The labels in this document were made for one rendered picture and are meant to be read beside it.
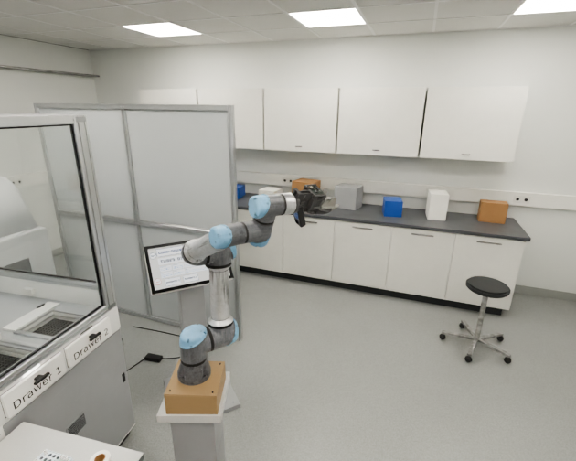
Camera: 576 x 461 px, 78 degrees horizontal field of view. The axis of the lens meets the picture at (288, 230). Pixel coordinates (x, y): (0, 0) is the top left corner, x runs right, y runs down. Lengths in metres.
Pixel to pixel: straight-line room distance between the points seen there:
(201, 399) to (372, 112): 3.31
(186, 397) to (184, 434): 0.24
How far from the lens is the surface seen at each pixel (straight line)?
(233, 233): 1.16
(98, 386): 2.39
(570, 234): 4.94
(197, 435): 1.94
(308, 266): 4.31
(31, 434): 1.98
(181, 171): 3.14
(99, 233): 2.12
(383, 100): 4.14
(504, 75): 4.55
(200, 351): 1.70
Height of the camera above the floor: 2.03
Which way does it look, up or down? 19 degrees down
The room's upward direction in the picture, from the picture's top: 1 degrees clockwise
